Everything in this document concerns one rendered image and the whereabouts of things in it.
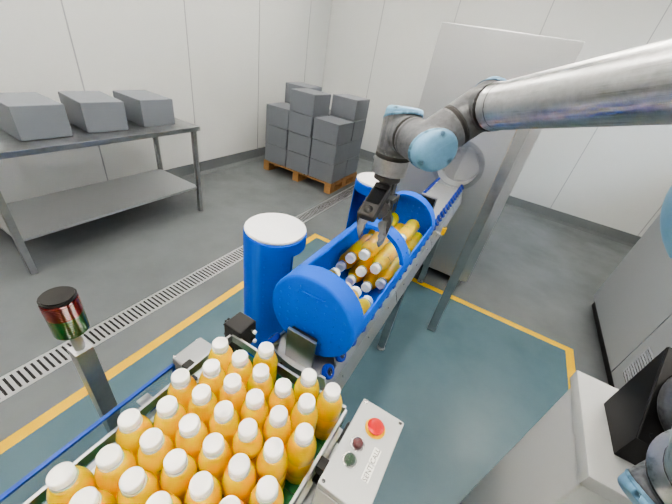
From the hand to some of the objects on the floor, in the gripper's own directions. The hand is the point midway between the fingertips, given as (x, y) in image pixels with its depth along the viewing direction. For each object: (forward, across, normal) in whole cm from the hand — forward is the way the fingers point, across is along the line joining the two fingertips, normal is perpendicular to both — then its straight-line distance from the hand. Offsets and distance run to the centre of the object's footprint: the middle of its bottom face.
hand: (368, 240), depth 93 cm
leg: (+130, -2, -82) cm, 154 cm away
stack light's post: (+130, +41, +61) cm, 149 cm away
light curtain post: (+130, -28, -127) cm, 183 cm away
